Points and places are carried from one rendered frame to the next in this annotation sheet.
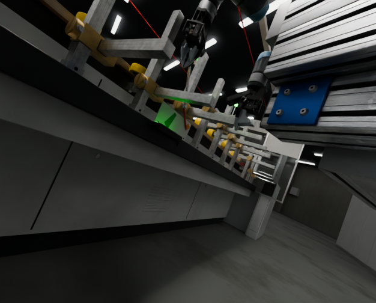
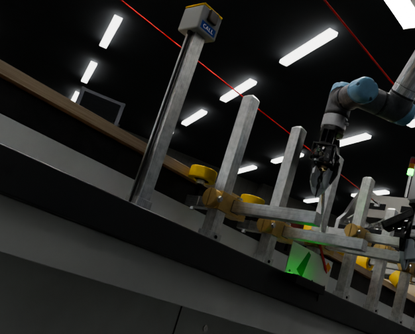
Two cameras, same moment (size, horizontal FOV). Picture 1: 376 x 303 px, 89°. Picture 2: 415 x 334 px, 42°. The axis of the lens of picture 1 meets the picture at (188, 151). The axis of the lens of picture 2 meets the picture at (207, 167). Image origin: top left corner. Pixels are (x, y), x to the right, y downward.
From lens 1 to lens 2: 0.88 m
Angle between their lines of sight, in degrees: 16
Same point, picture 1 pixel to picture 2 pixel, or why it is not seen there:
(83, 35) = (221, 203)
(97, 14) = (229, 178)
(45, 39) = (161, 198)
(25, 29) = not seen: hidden behind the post
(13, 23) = not seen: hidden behind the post
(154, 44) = (303, 215)
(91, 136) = (223, 304)
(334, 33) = not seen: outside the picture
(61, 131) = (200, 303)
